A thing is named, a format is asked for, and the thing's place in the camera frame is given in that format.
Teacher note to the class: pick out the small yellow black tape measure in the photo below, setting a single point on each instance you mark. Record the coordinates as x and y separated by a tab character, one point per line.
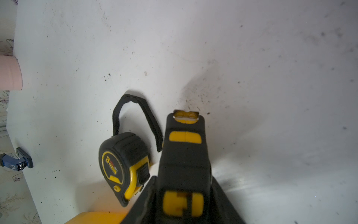
124	159

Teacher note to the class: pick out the yellow storage tray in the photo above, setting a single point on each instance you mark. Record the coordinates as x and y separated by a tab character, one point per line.
98	218

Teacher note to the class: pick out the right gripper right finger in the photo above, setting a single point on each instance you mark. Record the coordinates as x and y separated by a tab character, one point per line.
221	209

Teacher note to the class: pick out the pink pen holder cup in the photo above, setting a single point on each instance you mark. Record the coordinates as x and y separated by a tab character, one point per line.
11	76

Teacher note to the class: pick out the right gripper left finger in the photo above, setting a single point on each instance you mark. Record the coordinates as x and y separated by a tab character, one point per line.
144	211

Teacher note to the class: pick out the blue black stapler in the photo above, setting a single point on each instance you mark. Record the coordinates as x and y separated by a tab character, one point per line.
22	161

